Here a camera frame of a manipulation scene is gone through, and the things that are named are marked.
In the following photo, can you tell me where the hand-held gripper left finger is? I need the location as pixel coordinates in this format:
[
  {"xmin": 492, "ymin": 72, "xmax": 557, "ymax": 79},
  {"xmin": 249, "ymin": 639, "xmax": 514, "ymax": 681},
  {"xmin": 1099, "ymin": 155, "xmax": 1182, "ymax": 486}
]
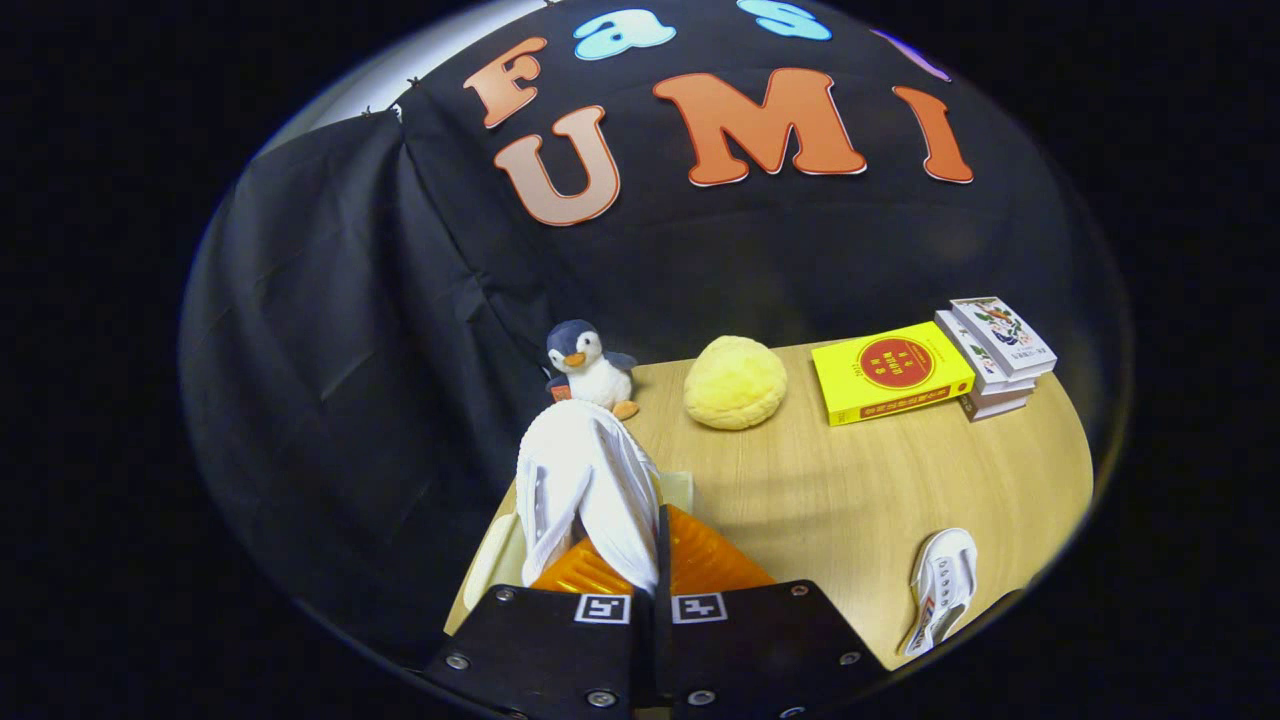
[{"xmin": 420, "ymin": 540, "xmax": 651, "ymax": 720}]

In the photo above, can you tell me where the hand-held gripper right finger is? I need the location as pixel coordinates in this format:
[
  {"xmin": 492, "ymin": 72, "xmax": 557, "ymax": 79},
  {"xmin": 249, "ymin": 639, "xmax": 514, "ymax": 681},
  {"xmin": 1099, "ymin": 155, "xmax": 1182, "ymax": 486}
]
[{"xmin": 652, "ymin": 505, "xmax": 891, "ymax": 720}]

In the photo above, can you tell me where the cream fabric storage box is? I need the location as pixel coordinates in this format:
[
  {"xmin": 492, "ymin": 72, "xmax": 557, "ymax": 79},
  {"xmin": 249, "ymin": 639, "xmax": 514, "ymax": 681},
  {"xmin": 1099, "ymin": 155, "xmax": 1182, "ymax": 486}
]
[{"xmin": 445, "ymin": 470, "xmax": 696, "ymax": 636}]

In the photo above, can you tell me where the white canvas shoe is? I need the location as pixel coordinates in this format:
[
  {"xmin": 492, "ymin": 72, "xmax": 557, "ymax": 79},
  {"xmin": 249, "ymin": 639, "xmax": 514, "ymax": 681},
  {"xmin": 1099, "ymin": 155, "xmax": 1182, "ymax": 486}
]
[
  {"xmin": 903, "ymin": 528, "xmax": 979, "ymax": 658},
  {"xmin": 515, "ymin": 398, "xmax": 663, "ymax": 593}
]

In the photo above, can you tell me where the round yellow plush cushion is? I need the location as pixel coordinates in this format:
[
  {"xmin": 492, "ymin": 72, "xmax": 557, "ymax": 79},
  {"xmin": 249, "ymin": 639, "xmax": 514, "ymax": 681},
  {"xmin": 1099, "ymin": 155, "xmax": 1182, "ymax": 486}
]
[{"xmin": 683, "ymin": 335, "xmax": 789, "ymax": 432}]

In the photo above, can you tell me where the penguin plush toy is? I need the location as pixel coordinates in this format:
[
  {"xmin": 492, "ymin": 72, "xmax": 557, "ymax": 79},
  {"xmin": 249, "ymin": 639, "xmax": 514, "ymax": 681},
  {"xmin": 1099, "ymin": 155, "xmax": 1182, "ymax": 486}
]
[{"xmin": 545, "ymin": 319, "xmax": 641, "ymax": 421}]

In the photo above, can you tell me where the yellow book with red circle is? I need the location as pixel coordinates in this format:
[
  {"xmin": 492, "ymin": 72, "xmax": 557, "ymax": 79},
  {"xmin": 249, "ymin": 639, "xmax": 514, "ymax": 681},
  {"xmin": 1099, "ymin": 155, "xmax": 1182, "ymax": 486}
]
[{"xmin": 811, "ymin": 321, "xmax": 976, "ymax": 428}]

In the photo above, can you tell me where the white book with pictured cover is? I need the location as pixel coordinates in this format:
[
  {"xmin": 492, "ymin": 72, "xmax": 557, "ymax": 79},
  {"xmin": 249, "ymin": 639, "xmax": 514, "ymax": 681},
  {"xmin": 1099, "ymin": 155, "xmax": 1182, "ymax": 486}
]
[{"xmin": 950, "ymin": 297, "xmax": 1058, "ymax": 381}]

